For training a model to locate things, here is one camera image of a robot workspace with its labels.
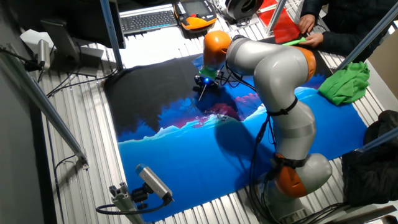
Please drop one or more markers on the green crumpled cloth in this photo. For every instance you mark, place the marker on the green crumpled cloth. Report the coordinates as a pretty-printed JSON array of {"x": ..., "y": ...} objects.
[{"x": 345, "y": 84}]

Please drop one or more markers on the silver camera with blue end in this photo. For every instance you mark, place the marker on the silver camera with blue end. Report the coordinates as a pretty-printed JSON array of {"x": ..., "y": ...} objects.
[{"x": 154, "y": 182}]

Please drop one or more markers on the person's left hand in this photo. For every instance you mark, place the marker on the person's left hand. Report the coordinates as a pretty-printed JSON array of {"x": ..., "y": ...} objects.
[{"x": 312, "y": 40}]

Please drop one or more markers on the printed landscape cloth mat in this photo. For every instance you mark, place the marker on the printed landscape cloth mat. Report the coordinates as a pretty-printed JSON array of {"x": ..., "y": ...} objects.
[{"x": 186, "y": 161}]

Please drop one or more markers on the short aluminium extrusion mount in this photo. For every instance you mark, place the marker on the short aluminium extrusion mount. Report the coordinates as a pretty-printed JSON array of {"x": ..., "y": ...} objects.
[{"x": 124, "y": 202}]

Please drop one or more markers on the black monitor with stand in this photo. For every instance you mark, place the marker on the black monitor with stand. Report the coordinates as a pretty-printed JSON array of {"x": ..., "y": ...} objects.
[{"x": 87, "y": 18}]

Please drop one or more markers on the person in black jacket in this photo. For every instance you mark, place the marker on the person in black jacket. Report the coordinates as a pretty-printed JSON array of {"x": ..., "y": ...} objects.
[{"x": 348, "y": 18}]

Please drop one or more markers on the black jacket pile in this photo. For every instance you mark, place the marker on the black jacket pile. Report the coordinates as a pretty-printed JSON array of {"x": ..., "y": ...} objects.
[{"x": 370, "y": 174}]

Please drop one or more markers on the small silver camera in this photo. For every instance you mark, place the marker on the small silver camera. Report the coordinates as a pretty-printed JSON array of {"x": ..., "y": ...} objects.
[{"x": 43, "y": 53}]

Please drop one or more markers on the person's right hand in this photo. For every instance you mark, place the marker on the person's right hand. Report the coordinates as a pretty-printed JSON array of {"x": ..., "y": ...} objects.
[{"x": 306, "y": 24}]

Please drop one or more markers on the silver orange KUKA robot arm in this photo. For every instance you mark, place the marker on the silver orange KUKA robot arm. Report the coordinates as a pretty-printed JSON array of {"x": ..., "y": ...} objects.
[{"x": 280, "y": 71}]

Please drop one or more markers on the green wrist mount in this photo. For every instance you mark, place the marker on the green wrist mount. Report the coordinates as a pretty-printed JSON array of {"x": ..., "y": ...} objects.
[{"x": 208, "y": 72}]

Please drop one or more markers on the black silver keyboard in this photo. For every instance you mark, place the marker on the black silver keyboard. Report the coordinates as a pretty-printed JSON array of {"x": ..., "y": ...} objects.
[{"x": 147, "y": 20}]

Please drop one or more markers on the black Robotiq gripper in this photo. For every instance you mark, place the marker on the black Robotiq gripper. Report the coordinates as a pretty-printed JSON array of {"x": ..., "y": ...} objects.
[{"x": 206, "y": 81}]

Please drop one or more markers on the red cloth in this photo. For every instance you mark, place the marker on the red cloth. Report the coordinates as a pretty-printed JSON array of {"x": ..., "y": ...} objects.
[{"x": 284, "y": 26}]

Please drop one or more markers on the white paper sheet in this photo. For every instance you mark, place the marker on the white paper sheet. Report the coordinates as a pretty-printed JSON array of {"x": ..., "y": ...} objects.
[{"x": 29, "y": 37}]

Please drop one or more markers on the aluminium frame beam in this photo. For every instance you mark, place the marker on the aluminium frame beam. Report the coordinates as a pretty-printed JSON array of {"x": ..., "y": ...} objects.
[
  {"x": 379, "y": 140},
  {"x": 46, "y": 107},
  {"x": 370, "y": 37}
]

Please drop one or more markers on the orange black teach pendant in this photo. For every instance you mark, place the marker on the orange black teach pendant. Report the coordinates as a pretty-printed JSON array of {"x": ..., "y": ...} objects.
[{"x": 196, "y": 17}]

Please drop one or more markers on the aluminium frame post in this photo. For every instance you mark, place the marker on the aluminium frame post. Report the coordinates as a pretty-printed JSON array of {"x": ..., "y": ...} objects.
[
  {"x": 275, "y": 17},
  {"x": 110, "y": 31}
]

